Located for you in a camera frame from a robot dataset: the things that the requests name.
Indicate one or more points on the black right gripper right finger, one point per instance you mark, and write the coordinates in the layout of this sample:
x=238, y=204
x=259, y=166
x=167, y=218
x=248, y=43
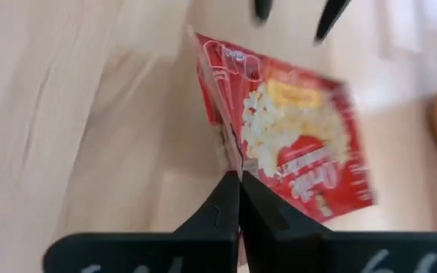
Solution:
x=298, y=250

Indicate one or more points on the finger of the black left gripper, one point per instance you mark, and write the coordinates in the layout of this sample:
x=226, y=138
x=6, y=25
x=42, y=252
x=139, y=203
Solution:
x=330, y=19
x=262, y=9

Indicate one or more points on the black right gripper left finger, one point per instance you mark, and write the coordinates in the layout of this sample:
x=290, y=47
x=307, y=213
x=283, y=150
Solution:
x=203, y=250

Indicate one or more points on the red Orville popcorn bag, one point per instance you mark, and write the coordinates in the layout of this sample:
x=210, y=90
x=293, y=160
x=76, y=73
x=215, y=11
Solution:
x=298, y=132

